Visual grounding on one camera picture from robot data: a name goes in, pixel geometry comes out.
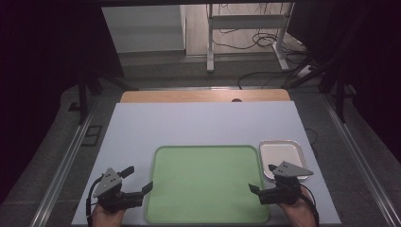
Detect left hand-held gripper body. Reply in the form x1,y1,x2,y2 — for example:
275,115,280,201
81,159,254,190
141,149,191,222
92,166,145,214

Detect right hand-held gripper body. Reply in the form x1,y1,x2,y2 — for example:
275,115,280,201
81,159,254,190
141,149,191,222
257,161,315,206

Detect person's left hand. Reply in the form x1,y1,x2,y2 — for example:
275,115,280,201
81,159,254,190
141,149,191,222
91,202,128,227

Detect person's right hand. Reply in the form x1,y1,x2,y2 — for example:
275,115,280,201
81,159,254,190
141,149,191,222
278,187,317,227

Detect small metal tray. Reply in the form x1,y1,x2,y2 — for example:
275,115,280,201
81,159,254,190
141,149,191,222
258,139,309,182

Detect green plastic tray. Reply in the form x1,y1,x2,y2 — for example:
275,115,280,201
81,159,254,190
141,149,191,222
144,144,271,225

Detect white board sheet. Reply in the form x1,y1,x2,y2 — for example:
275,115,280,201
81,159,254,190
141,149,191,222
71,100,342,227

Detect black metal stand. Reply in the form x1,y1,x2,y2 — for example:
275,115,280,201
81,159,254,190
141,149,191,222
74,53,140,126
288,56,357,124

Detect white power strip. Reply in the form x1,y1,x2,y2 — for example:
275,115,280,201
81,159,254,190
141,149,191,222
296,64,314,79

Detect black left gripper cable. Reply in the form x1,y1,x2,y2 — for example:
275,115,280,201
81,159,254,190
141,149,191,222
85,176,106,227

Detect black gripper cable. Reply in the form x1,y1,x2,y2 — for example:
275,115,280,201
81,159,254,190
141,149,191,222
298,183,321,227
85,176,106,227

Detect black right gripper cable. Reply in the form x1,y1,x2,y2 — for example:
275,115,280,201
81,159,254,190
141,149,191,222
298,183,321,227

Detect black floor bracket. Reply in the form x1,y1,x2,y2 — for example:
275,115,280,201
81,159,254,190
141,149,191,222
80,124,104,148

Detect aluminium rail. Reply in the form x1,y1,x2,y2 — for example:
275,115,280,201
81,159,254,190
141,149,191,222
29,94,101,227
323,94,401,227

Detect black floor cables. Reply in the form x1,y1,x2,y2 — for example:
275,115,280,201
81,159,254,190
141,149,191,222
211,3,320,90

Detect white wall panel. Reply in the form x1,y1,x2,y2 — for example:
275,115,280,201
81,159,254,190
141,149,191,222
100,4,187,55

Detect white metal desk frame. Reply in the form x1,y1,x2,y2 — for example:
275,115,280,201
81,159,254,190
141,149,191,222
205,3,296,74

